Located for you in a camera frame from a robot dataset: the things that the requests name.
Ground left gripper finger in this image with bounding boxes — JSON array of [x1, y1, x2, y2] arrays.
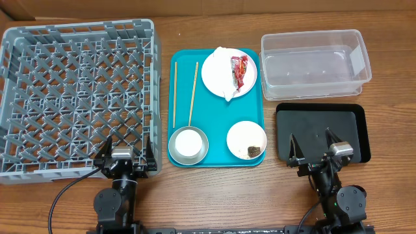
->
[[145, 136, 154, 165], [97, 136, 112, 159]]

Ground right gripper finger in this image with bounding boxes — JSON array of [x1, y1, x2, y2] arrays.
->
[[325, 127, 342, 152], [289, 134, 304, 163]]

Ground white cup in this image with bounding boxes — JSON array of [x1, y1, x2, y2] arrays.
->
[[175, 129, 202, 158]]

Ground large white plate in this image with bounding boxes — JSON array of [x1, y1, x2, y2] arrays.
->
[[201, 48, 257, 98]]

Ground red snack wrapper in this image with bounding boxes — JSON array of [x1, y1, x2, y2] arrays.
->
[[230, 55, 248, 91]]

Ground white napkin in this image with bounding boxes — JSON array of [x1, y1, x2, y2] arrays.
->
[[213, 47, 238, 101]]

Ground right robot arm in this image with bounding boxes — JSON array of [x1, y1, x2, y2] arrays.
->
[[287, 129, 369, 233]]

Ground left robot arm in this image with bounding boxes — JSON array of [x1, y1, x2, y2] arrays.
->
[[94, 137, 157, 234]]

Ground black tray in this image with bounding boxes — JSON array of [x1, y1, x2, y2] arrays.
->
[[276, 103, 371, 163]]

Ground grey bowl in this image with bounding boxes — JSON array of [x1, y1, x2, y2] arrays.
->
[[168, 126, 209, 166]]

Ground dark food scrap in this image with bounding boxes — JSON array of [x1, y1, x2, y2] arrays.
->
[[248, 146, 261, 158]]

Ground teal serving tray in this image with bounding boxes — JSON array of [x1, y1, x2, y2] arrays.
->
[[167, 49, 266, 168]]

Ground grey plastic dish rack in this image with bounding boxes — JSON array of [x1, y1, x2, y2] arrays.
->
[[1, 19, 162, 185]]

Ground clear plastic bin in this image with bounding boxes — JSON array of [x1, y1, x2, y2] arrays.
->
[[259, 29, 372, 101]]

